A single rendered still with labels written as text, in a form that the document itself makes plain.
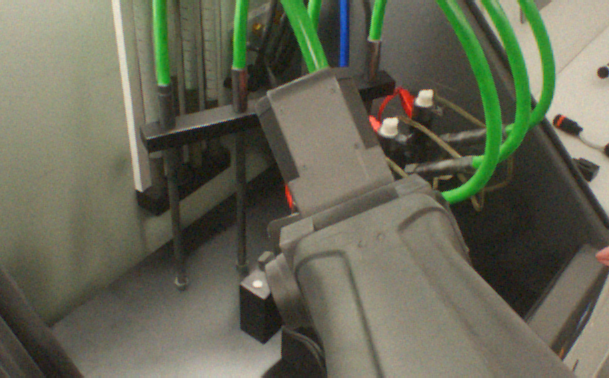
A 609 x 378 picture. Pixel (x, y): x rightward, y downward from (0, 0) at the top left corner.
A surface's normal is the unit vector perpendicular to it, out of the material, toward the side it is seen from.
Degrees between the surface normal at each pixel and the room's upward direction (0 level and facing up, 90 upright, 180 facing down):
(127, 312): 0
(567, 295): 0
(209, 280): 0
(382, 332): 40
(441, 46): 90
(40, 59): 90
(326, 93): 45
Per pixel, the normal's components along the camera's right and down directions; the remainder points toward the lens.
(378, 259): -0.38, -0.92
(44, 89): 0.79, 0.42
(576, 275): 0.04, -0.77
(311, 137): -0.08, -0.11
